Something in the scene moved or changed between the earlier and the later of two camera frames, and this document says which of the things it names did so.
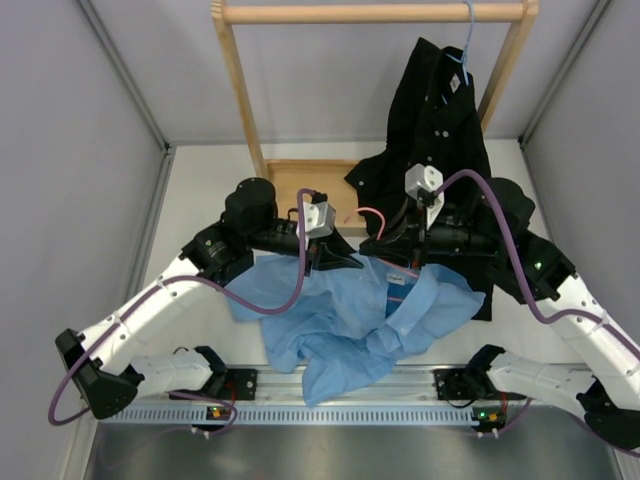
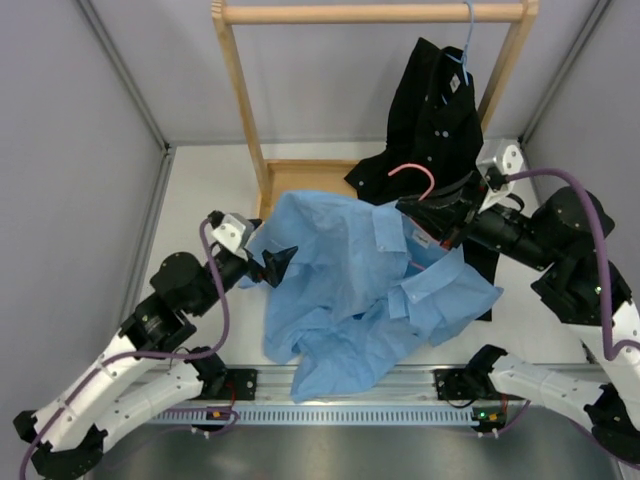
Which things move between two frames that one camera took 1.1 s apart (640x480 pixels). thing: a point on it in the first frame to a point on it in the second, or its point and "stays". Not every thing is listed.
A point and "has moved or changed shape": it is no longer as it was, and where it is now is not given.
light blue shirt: [349, 320] has moved or changed shape
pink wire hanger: [378, 237] has moved or changed shape
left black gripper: [330, 253] to [276, 264]
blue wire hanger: [462, 61] stays
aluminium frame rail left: [123, 69] stays
